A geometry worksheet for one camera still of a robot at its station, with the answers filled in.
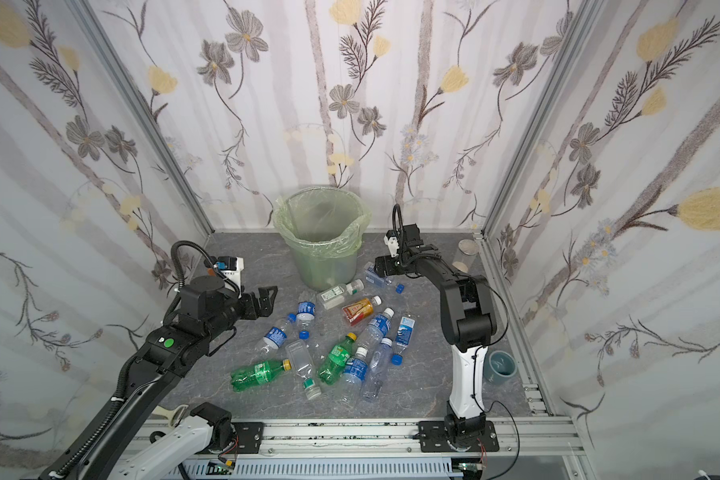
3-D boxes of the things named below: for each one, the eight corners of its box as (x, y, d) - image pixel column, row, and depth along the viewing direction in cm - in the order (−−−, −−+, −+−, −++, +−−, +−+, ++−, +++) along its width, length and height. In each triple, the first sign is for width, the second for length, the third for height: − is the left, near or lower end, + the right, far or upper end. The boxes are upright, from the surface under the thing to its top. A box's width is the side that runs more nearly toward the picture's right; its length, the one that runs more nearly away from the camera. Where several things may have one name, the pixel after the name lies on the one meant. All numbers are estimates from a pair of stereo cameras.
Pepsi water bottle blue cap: (295, 340, 93) (292, 333, 89) (300, 307, 100) (298, 300, 96) (312, 340, 93) (310, 333, 89) (315, 307, 100) (314, 300, 96)
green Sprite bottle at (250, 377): (236, 394, 83) (229, 388, 78) (235, 376, 85) (229, 370, 81) (293, 377, 86) (290, 370, 81) (291, 360, 89) (288, 354, 84)
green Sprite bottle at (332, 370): (318, 379, 85) (316, 373, 81) (344, 335, 94) (343, 328, 90) (334, 389, 84) (333, 383, 79) (359, 343, 92) (359, 336, 88)
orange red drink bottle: (350, 327, 95) (349, 320, 91) (343, 314, 98) (342, 307, 94) (384, 310, 99) (385, 303, 95) (376, 298, 102) (377, 291, 98)
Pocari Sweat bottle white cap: (355, 342, 92) (354, 334, 88) (385, 312, 99) (387, 304, 95) (367, 354, 90) (367, 346, 86) (398, 323, 97) (400, 314, 92)
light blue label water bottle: (387, 364, 88) (389, 358, 84) (399, 323, 97) (401, 315, 93) (403, 369, 88) (405, 363, 83) (413, 327, 96) (416, 319, 92)
